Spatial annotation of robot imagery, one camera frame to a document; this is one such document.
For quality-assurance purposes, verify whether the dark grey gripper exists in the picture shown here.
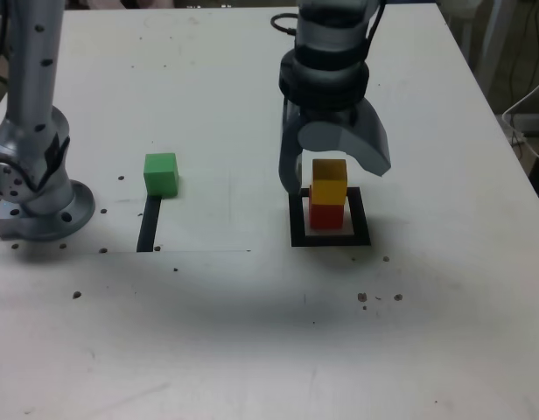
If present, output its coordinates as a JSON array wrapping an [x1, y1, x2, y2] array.
[[277, 100, 393, 196]]

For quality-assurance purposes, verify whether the yellow cube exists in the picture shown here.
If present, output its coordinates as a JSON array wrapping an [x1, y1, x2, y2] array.
[[311, 158, 349, 206]]

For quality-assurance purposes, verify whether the red cube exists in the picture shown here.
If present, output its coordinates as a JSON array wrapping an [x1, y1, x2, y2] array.
[[308, 185, 345, 230]]

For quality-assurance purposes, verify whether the green cube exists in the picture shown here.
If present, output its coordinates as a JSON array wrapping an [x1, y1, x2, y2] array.
[[142, 152, 179, 197]]

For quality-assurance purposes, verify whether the black tape square outline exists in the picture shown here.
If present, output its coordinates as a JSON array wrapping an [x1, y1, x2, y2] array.
[[288, 186, 372, 249]]

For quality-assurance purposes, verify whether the black tape strip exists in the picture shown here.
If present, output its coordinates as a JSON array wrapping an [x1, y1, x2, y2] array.
[[136, 194, 162, 254]]

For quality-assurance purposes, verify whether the black camera cable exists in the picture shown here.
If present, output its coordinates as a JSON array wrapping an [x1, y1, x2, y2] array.
[[269, 12, 300, 37]]

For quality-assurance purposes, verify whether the thin black background cable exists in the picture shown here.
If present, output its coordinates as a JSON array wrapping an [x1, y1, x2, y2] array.
[[507, 0, 539, 104]]

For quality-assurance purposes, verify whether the white metal post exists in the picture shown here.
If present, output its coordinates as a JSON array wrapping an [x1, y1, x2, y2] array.
[[472, 0, 515, 95]]

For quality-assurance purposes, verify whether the white cable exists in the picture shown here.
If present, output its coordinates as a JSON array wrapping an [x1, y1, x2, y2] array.
[[499, 73, 539, 164]]

